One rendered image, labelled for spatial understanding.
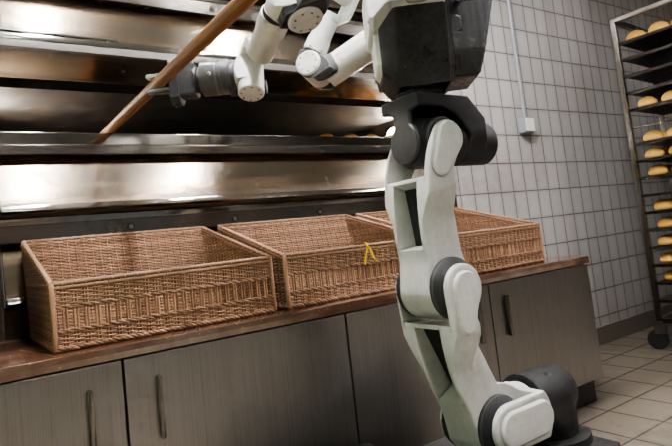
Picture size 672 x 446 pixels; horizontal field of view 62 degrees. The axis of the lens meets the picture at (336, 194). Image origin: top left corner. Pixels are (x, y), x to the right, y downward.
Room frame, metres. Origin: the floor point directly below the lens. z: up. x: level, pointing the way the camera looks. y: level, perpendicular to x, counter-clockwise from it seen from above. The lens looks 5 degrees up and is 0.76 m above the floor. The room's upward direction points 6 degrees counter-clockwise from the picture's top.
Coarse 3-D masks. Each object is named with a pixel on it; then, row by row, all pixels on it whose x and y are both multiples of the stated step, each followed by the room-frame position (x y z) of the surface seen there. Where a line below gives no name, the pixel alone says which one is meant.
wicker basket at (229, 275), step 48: (48, 240) 1.62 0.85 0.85; (96, 240) 1.70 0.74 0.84; (144, 240) 1.78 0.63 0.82; (192, 240) 1.87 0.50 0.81; (48, 288) 1.21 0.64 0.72; (96, 288) 1.27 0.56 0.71; (144, 288) 1.33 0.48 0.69; (192, 288) 1.40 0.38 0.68; (240, 288) 1.47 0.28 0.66; (48, 336) 1.26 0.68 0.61; (96, 336) 1.26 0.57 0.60; (144, 336) 1.32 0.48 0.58
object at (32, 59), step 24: (0, 48) 1.49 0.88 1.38; (24, 48) 1.52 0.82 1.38; (48, 48) 1.54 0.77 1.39; (72, 48) 1.58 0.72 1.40; (96, 48) 1.62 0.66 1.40; (0, 72) 1.62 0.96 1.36; (24, 72) 1.64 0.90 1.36; (48, 72) 1.67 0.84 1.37; (72, 72) 1.70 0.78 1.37; (96, 72) 1.73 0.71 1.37; (120, 72) 1.76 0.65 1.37; (144, 72) 1.79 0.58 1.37; (264, 72) 1.96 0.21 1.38; (288, 72) 2.00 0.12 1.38; (360, 72) 2.19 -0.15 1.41; (336, 96) 2.33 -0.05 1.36; (360, 96) 2.38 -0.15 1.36; (384, 96) 2.44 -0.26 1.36
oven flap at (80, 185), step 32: (0, 160) 1.62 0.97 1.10; (32, 160) 1.67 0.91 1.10; (64, 160) 1.72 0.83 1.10; (96, 160) 1.77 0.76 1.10; (128, 160) 1.83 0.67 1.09; (160, 160) 1.89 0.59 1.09; (192, 160) 1.95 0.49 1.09; (224, 160) 2.02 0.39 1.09; (256, 160) 2.09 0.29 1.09; (288, 160) 2.17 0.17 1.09; (320, 160) 2.26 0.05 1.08; (352, 160) 2.35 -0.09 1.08; (384, 160) 2.45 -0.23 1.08; (0, 192) 1.59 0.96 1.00; (32, 192) 1.63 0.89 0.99; (64, 192) 1.68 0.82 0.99; (96, 192) 1.73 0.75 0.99; (128, 192) 1.79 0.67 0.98; (160, 192) 1.84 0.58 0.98; (192, 192) 1.90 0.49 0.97; (224, 192) 1.97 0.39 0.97; (256, 192) 2.03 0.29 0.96; (288, 192) 2.08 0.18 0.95; (320, 192) 2.16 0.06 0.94; (352, 192) 2.25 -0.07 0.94; (384, 192) 2.36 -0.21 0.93
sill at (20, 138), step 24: (0, 144) 1.60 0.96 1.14; (24, 144) 1.63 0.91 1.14; (48, 144) 1.67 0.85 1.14; (72, 144) 1.71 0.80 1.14; (96, 144) 1.75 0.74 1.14; (120, 144) 1.79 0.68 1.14; (144, 144) 1.83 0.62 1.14; (168, 144) 1.88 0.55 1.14; (192, 144) 1.93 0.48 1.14; (216, 144) 1.98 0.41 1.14; (240, 144) 2.03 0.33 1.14; (264, 144) 2.09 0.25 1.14; (288, 144) 2.15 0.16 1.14; (312, 144) 2.21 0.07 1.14; (336, 144) 2.27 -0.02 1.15; (360, 144) 2.35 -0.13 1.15; (384, 144) 2.42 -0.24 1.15
